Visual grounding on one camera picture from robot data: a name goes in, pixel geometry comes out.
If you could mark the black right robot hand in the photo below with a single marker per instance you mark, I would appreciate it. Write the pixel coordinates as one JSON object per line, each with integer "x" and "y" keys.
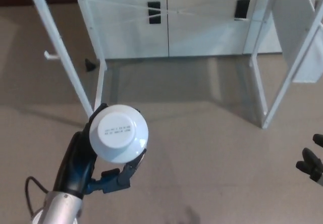
{"x": 311, "y": 164}

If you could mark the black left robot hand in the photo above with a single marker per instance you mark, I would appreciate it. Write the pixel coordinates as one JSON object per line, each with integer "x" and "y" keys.
{"x": 73, "y": 163}

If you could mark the white plastic bottle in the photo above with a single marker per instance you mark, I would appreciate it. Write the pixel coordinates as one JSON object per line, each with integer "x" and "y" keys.
{"x": 118, "y": 133}

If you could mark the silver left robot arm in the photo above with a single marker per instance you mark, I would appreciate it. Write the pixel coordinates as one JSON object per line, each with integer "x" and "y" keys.
{"x": 59, "y": 209}

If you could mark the small black floor object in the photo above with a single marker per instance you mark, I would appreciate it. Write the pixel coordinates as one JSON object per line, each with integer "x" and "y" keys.
{"x": 89, "y": 64}

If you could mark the white side shelf unit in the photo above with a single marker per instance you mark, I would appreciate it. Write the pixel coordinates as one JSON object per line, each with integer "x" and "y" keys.
{"x": 302, "y": 32}

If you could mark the white cabinet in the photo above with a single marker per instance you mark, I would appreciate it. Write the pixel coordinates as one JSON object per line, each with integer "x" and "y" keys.
{"x": 176, "y": 27}

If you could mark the white metal frame table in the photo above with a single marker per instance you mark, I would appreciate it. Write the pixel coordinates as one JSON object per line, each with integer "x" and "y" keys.
{"x": 75, "y": 57}

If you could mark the black single wall socket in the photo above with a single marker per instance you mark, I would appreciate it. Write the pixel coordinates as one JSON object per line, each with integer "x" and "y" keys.
{"x": 242, "y": 7}

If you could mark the black double wall socket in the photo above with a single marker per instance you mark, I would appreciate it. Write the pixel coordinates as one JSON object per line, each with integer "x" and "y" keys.
{"x": 154, "y": 12}

